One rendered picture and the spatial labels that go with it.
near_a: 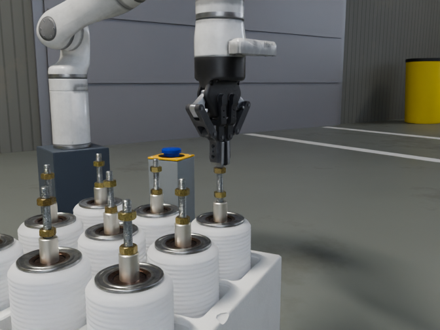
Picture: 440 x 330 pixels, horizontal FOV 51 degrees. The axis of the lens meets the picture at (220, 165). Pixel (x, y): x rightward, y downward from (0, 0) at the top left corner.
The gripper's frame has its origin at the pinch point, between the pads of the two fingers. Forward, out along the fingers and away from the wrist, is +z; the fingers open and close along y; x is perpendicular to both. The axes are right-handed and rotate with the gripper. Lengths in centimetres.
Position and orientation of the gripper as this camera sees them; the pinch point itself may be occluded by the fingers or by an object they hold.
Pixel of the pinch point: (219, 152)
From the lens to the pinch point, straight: 69.6
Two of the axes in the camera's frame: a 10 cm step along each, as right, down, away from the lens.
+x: 7.8, 1.1, -6.2
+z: 0.0, 9.8, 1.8
